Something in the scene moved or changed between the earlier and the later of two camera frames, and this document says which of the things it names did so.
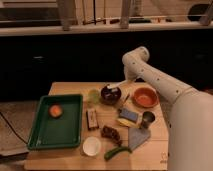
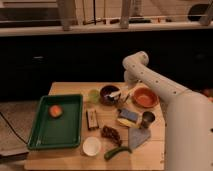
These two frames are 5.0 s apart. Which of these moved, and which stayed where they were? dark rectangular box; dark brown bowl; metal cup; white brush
Moved: white brush
Stayed: dark rectangular box; metal cup; dark brown bowl
